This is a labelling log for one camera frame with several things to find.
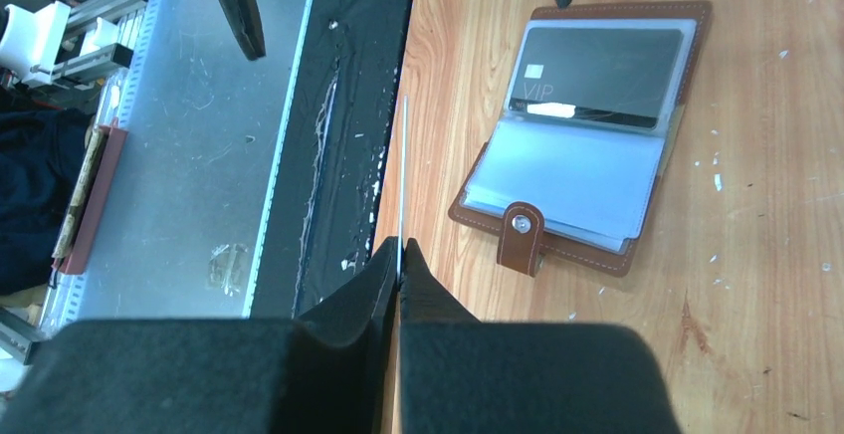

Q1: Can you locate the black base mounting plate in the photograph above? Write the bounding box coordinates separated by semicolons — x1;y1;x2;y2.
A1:
244;0;413;318

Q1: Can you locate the dark grey card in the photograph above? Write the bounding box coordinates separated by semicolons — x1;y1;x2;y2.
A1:
506;20;691;130

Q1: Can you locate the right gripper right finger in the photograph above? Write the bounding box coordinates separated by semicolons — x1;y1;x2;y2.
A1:
399;240;680;433

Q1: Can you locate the brown leather card holder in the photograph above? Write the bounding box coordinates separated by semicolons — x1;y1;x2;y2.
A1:
449;0;713;277

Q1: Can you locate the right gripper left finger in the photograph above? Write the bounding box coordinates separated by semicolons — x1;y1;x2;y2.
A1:
1;238;400;433

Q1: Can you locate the thin card edge-on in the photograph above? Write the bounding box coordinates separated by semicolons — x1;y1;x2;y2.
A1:
396;94;409;284

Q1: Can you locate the aluminium rail frame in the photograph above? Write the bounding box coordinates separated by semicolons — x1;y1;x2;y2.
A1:
40;0;313;334

